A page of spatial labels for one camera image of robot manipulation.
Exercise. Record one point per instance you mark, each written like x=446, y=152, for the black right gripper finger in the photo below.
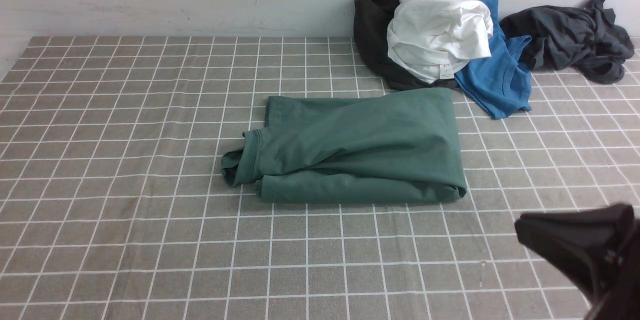
x=598, y=250

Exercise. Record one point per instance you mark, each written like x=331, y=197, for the green long sleeve shirt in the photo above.
x=402, y=148

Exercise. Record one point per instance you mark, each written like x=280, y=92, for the blue shirt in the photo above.
x=499, y=84

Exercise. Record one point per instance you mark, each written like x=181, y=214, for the dark grey crumpled shirt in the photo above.
x=583, y=38

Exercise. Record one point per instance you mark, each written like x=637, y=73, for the white crumpled shirt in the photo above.
x=433, y=39

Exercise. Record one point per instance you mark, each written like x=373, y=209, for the black garment under pile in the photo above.
x=371, y=20

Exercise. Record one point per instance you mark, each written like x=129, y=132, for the brown checkered tablecloth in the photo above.
x=113, y=206

